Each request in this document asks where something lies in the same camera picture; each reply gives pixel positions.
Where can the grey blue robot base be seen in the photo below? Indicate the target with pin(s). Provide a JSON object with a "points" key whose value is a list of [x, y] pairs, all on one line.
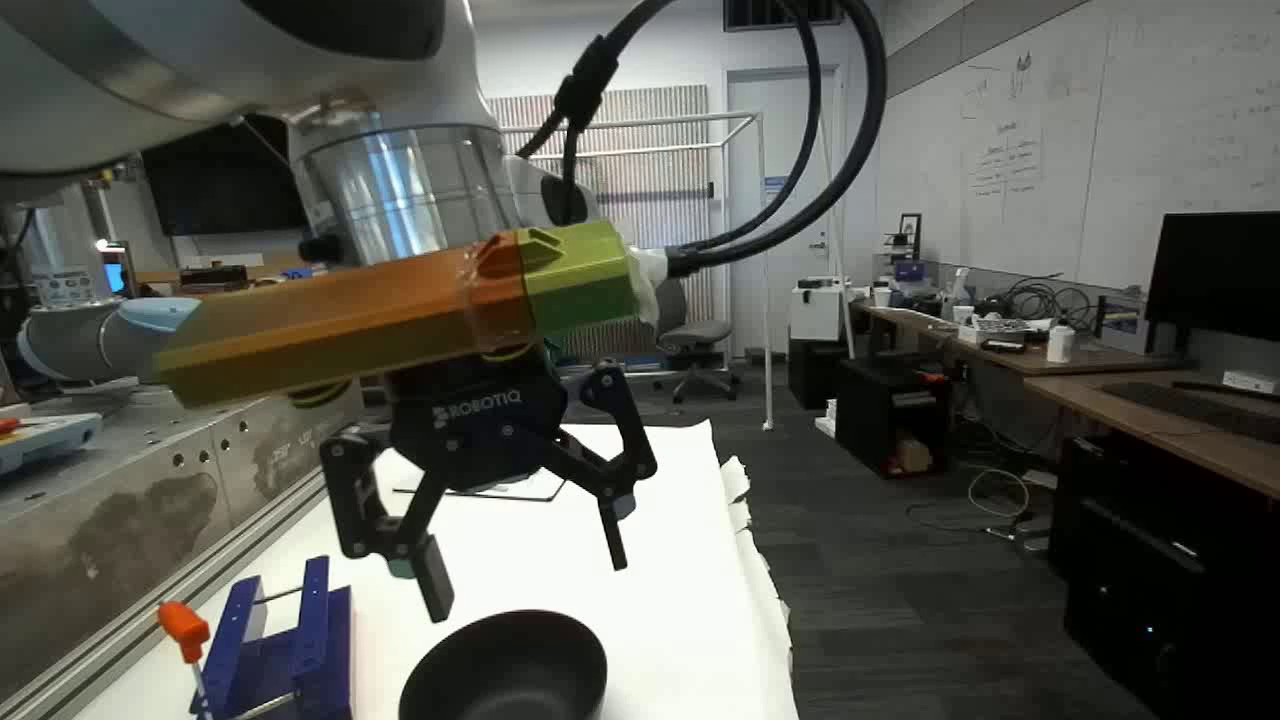
{"points": [[95, 341]]}

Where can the large black under-desk cabinet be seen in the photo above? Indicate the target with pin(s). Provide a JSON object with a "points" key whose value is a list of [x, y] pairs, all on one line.
{"points": [[1172, 572]]}

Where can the black bowl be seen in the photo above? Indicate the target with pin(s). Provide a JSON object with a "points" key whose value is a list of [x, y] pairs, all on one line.
{"points": [[506, 666]]}

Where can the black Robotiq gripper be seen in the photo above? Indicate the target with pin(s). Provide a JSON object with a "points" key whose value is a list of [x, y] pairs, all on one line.
{"points": [[474, 421]]}

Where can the red emergency stop button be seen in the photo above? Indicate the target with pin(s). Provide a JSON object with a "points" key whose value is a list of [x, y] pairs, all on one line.
{"points": [[7, 426]]}

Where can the grey office chair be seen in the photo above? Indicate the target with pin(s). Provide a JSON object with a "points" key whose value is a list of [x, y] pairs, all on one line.
{"points": [[703, 341]]}

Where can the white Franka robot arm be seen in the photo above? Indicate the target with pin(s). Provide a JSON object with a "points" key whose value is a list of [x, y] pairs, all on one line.
{"points": [[203, 55]]}

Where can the white door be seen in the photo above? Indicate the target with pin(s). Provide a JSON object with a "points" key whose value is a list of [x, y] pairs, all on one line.
{"points": [[783, 163]]}

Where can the white box appliance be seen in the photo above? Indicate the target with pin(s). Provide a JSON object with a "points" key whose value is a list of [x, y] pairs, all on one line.
{"points": [[818, 308]]}

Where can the clear bottle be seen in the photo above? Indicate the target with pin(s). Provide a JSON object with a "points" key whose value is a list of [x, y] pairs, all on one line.
{"points": [[962, 302]]}

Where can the white control box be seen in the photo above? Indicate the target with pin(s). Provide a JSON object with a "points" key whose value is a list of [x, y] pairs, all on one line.
{"points": [[54, 439]]}

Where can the white table cloth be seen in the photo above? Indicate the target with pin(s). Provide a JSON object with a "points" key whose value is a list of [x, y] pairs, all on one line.
{"points": [[665, 584]]}

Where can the black monitor screen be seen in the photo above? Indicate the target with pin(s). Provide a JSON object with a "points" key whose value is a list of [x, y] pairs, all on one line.
{"points": [[223, 181]]}

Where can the wall mounted device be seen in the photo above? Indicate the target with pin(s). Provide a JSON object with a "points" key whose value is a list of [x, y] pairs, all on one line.
{"points": [[911, 234]]}

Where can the wooden desk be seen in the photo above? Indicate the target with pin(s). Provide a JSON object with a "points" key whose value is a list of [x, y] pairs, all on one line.
{"points": [[1133, 395]]}

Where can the blue tool rack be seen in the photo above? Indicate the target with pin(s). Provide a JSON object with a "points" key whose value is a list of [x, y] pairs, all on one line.
{"points": [[274, 654]]}

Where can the black desk monitor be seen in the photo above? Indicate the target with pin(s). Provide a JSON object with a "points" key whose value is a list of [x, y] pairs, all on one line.
{"points": [[1223, 275]]}

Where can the white cup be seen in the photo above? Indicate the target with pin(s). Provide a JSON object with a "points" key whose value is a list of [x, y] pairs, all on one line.
{"points": [[1063, 344]]}

